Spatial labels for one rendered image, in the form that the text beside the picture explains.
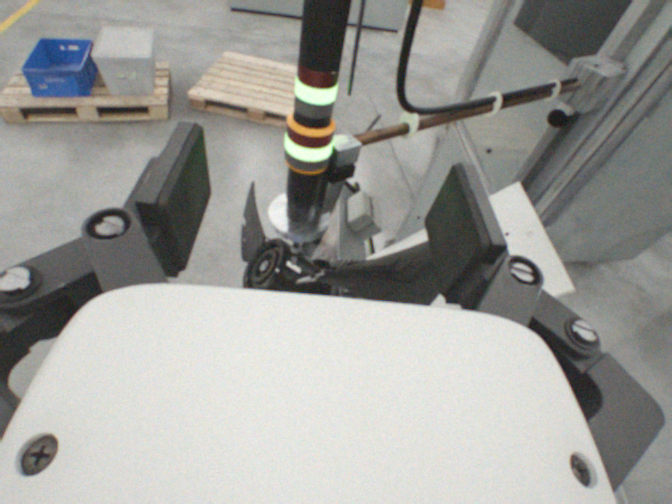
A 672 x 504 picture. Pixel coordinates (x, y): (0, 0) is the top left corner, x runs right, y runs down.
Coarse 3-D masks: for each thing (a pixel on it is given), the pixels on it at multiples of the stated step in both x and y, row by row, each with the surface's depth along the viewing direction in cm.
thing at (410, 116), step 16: (416, 0) 27; (416, 16) 28; (400, 64) 31; (400, 80) 33; (576, 80) 57; (400, 96) 34; (496, 96) 46; (512, 96) 48; (416, 112) 37; (432, 112) 39; (448, 112) 41; (496, 112) 47; (416, 128) 38
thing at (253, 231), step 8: (248, 200) 89; (248, 208) 87; (256, 208) 80; (248, 216) 87; (256, 216) 79; (248, 224) 87; (256, 224) 80; (248, 232) 87; (256, 232) 79; (264, 232) 75; (248, 240) 89; (256, 240) 81; (264, 240) 74; (248, 248) 90; (256, 248) 83; (248, 256) 92
